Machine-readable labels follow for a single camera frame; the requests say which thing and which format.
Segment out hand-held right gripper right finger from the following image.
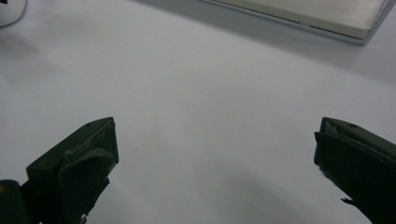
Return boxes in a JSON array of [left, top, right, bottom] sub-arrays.
[[313, 117, 396, 224]]

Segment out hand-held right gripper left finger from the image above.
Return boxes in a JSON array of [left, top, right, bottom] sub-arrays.
[[21, 116, 120, 224]]

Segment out silver metal tray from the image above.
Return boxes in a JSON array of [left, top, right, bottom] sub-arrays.
[[199, 0, 396, 46]]

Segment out white round object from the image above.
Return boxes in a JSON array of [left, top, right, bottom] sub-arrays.
[[0, 0, 28, 29]]

